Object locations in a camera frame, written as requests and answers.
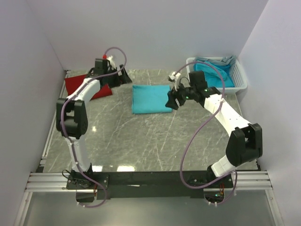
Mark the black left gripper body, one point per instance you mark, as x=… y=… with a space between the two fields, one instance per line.
x=112 y=81

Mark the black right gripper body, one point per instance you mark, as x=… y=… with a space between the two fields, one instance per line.
x=184 y=94

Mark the light blue t-shirt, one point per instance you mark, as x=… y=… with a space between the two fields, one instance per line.
x=150 y=99

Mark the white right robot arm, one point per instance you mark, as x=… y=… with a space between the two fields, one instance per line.
x=245 y=139

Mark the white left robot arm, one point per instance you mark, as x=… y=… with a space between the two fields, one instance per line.
x=71 y=112

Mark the blue t-shirt in basket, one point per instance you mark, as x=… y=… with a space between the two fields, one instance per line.
x=213 y=72

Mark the folded red t-shirt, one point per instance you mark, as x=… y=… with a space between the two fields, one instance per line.
x=72 y=83

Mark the grey t-shirt in basket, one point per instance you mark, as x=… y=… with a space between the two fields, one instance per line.
x=220 y=61

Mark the white plastic laundry basket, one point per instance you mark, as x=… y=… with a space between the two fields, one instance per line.
x=236 y=73

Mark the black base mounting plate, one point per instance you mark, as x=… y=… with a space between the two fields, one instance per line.
x=145 y=184

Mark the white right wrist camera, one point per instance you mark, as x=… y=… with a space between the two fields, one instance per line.
x=174 y=77

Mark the aluminium frame rail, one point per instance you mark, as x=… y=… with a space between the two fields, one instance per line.
x=55 y=182

